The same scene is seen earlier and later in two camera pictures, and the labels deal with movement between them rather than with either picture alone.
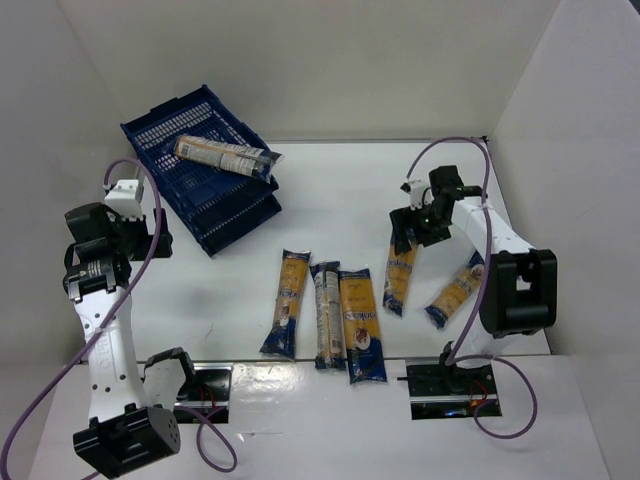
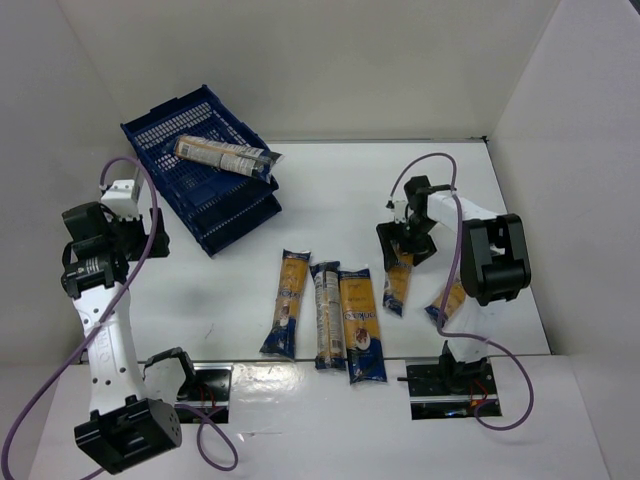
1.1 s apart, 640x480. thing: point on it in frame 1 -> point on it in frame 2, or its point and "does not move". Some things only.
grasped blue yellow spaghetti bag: x=399 y=270 does not move
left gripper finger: x=164 y=247 does not move
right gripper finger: x=403 y=224 -> x=387 y=232
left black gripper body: x=157 y=240 does not move
